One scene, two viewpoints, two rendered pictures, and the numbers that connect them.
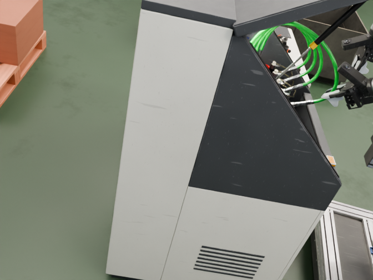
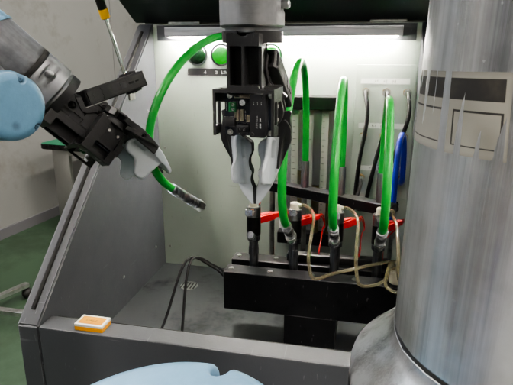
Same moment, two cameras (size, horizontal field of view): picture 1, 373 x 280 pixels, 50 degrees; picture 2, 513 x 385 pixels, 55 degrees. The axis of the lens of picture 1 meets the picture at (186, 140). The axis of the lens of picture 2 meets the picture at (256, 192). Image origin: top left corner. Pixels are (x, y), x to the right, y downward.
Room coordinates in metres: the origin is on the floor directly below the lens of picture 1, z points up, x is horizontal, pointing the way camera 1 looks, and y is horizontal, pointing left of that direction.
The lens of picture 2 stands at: (1.83, -1.20, 1.39)
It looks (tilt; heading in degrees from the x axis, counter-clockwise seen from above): 16 degrees down; 108
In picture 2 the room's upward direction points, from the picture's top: straight up
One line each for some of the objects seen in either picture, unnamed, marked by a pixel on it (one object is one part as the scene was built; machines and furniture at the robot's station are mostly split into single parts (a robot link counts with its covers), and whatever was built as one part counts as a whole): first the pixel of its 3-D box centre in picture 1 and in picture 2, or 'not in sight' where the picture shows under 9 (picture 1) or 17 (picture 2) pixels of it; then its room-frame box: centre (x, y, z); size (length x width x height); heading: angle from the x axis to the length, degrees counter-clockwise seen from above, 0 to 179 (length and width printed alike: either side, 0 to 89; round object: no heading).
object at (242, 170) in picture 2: (361, 70); (240, 171); (1.62, -0.64, 1.25); 0.06 x 0.03 x 0.09; 96
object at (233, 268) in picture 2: not in sight; (312, 302); (1.65, -0.32, 0.91); 0.34 x 0.10 x 0.15; 6
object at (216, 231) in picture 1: (229, 200); not in sight; (1.53, -0.30, 0.39); 0.70 x 0.58 x 0.79; 6
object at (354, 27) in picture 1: (315, 38); not in sight; (4.31, -1.07, 0.32); 0.92 x 0.76 x 0.64; 5
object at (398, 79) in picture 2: not in sight; (382, 134); (1.74, -0.05, 1.20); 0.13 x 0.03 x 0.31; 6
